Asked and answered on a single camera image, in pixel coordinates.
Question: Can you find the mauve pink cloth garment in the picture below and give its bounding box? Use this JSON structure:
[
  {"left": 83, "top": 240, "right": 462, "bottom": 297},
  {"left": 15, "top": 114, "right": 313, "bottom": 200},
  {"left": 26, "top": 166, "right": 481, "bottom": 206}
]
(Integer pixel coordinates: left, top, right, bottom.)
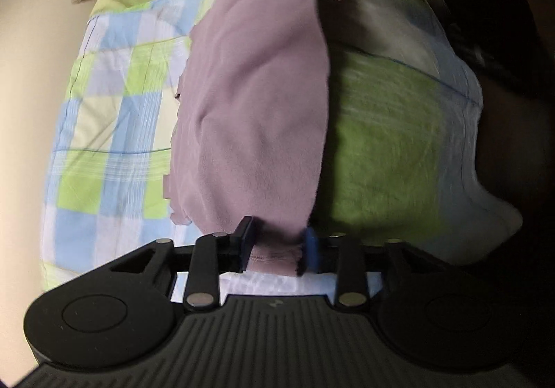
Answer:
[{"left": 162, "top": 0, "right": 344, "bottom": 277}]

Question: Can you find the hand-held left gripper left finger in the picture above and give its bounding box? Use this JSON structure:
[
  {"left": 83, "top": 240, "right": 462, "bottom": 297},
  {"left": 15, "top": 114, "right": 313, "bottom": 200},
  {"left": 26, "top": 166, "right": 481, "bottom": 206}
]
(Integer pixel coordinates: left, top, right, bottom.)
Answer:
[{"left": 109, "top": 216, "right": 256, "bottom": 313}]

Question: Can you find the green blue checked quilt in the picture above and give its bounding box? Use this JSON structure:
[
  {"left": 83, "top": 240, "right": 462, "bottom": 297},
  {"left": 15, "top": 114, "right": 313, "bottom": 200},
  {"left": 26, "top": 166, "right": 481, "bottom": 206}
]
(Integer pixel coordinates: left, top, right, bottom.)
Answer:
[{"left": 40, "top": 0, "right": 524, "bottom": 297}]

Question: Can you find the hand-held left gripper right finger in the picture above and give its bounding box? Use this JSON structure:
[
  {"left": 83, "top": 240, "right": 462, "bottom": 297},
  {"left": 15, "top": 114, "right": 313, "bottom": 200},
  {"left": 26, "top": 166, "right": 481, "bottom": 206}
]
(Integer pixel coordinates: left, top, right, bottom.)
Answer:
[{"left": 298, "top": 227, "right": 435, "bottom": 309}]

